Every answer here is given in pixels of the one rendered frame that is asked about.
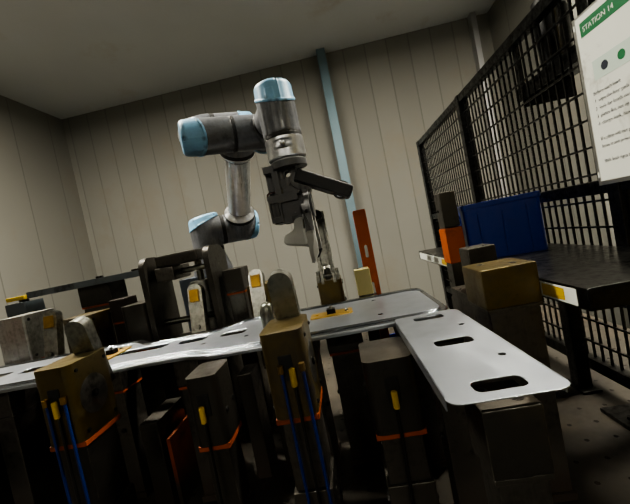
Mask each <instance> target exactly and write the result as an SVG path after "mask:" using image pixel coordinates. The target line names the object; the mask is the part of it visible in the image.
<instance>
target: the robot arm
mask: <svg viewBox="0 0 630 504"><path fill-rule="evenodd" d="M254 97H255V100H254V102H255V103H256V107H257V111H256V113H255V114H252V113H250V112H248V111H240V112H239V111H237V112H224V113H210V114H208V113H207V114H200V115H196V116H193V117H190V118H187V119H182V120H180V121H179V122H178V133H177V134H178V139H179V141H180V143H181V146H182V150H183V153H184V155H185V156H187V157H195V156H197V157H203V156H207V155H216V154H220V156H221V157H222V158H223V159H224V160H225V173H226V187H227V200H228V207H227V208H226V209H225V212H224V214H225V215H219V216H218V214H217V213H216V212H212V213H208V214H204V215H201V216H198V217H195V218H193V219H191V220H190V221H189V223H188V225H189V233H190V236H191V240H192V245H193V249H199V248H202V249H203V247H204V246H208V245H216V244H218V245H220V246H221V247H222V249H223V250H224V253H225V256H226V260H227V264H228V269H230V268H233V265H232V262H231V261H230V259H229V257H228V255H227V254H226V252H225V249H224V244H227V243H232V242H237V241H243V240H249V239H252V238H255V237H257V235H258V233H259V217H258V214H257V212H256V211H255V210H254V209H253V208H252V207H251V196H250V159H251V158H252V157H253V156H254V153H255V152H257V153H259V154H267V156H268V161H269V163H270V164H271V166H268V167H263V168H262V171H263V175H264V176H265V178H266V182H267V187H268V191H269V193H268V194H267V202H268V205H269V209H270V214H271V219H272V223H273V224H275V225H284V224H287V225H288V224H292V223H294V229H293V231H292V232H290V233H289V234H287V235H286V236H285V237H284V243H285V244H286V245H288V246H306V247H309V250H310V255H311V260H312V263H315V262H316V260H317V257H320V254H321V252H322V244H321V239H320V235H319V230H318V226H317V221H316V217H315V216H316V211H315V206H314V202H313V198H312V194H311V193H312V189H314V190H318V191H321V192H324V193H327V194H331V195H334V196H335V197H336V198H337V199H349V198H350V196H351V194H352V191H353V185H352V184H349V183H348V182H346V181H344V180H335V179H332V178H329V177H325V176H322V175H319V174H316V173H312V172H309V171H306V170H303V169H302V168H304V167H306V166H307V160H306V150H305V146H304V141H303V136H302V132H301V128H300V123H299V118H298V113H297V109H296V104H295V97H294V96H293V92H292V88H291V85H290V83H289V82H288V81H287V80H286V79H283V78H268V79H265V80H262V81H261V82H259V83H258V84H257V85H256V86H255V87H254ZM288 173H291V174H290V176H289V177H286V175H287V174H288Z"/></svg>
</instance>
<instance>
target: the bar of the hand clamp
mask: <svg viewBox="0 0 630 504"><path fill-rule="evenodd" d="M315 211H316V216H315V217H316V221H317V226H318V230H319V235H320V239H321V244H322V252H321V254H320V257H317V262H318V268H319V273H320V278H321V283H322V285H323V284H325V279H324V275H323V274H324V273H323V268H322V266H328V265H330V267H331V272H332V277H333V282H337V280H336V275H335V269H334V264H333V259H332V253H331V248H330V243H329V238H328V233H327V228H326V223H325V218H324V213H323V211H319V210H315Z"/></svg>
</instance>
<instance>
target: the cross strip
mask: <svg viewBox="0 0 630 504"><path fill-rule="evenodd" d="M432 315H443V317H440V318H435V319H429V320H423V321H414V320H413V319H416V318H421V317H427V316H432ZM395 324H396V329H397V331H398V333H399V334H400V336H401V338H402V339H403V341H404V342H405V344H406V346H407V347H408V349H409V351H410V352H411V354H412V356H413V357H414V359H415V361H416V362H417V364H418V366H419V367H420V369H421V370H422V372H423V374H424V375H425V377H426V379H427V380H428V382H429V384H430V385H431V387H432V389H433V390H434V392H435V394H436V395H437V397H438V398H439V400H440V402H441V403H442V405H443V407H444V408H445V410H446V412H447V411H448V409H447V404H446V402H447V403H448V404H451V405H455V406H465V405H471V404H477V403H484V402H490V401H496V400H502V399H509V398H515V397H521V396H527V395H534V394H540V393H546V392H552V391H558V390H564V391H565V392H568V390H567V388H569V387H570V382H569V381H568V380H567V379H565V378H564V377H563V376H561V375H559V374H558V373H556V372H555V371H553V370H552V369H550V368H549V367H547V366H545V365H544V364H542V363H541V362H539V361H538V360H536V359H534V358H533V357H531V356H530V355H528V354H527V353H525V352H523V351H522V350H520V349H519V348H517V347H516V346H514V345H512V344H511V343H509V342H508V341H506V340H505V339H503V338H501V337H500V336H498V335H497V334H495V333H494V332H492V331H490V330H489V329H487V328H486V327H484V326H483V325H481V324H479V323H478V322H476V321H475V320H473V319H472V318H470V317H469V316H467V315H465V314H464V313H462V312H461V311H459V310H457V309H449V310H443V311H438V312H432V313H427V314H421V315H416V316H410V317H405V318H399V319H396V320H395ZM459 324H463V325H459ZM461 337H471V338H472V339H474V341H471V342H466V343H460V344H454V345H448V346H442V347H438V346H436V345H435V344H434V343H435V342H438V341H444V340H450V339H455V338H461ZM500 353H504V354H506V355H498V354H500ZM510 376H518V377H522V378H523V379H525V380H526V381H527V382H528V384H527V385H525V386H520V387H513V388H507V389H501V390H495V391H489V392H477V391H475V390H474V389H473V388H472V387H471V386H470V385H471V384H472V383H474V382H479V381H485V380H491V379H497V378H503V377H510Z"/></svg>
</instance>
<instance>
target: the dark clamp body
mask: <svg viewBox="0 0 630 504"><path fill-rule="evenodd" d="M121 309H122V313H123V318H124V322H125V327H126V331H127V335H128V340H129V342H130V341H136V340H146V341H149V342H153V341H154V339H153V335H152V330H151V326H150V321H149V317H148V312H147V308H146V303H145V300H143V301H139V302H135V303H132V304H130V305H127V306H124V307H121ZM140 370H141V375H142V380H141V383H142V388H143V396H144V401H145V405H146V410H147V414H148V416H149V415H151V414H152V413H153V412H154V411H155V410H156V409H157V408H158V407H159V406H160V405H161V404H162V403H163V402H164V401H165V400H166V399H171V398H173V396H172V392H171V387H170V383H169V378H168V374H167V369H166V365H165V364H161V365H155V366H150V367H144V368H140Z"/></svg>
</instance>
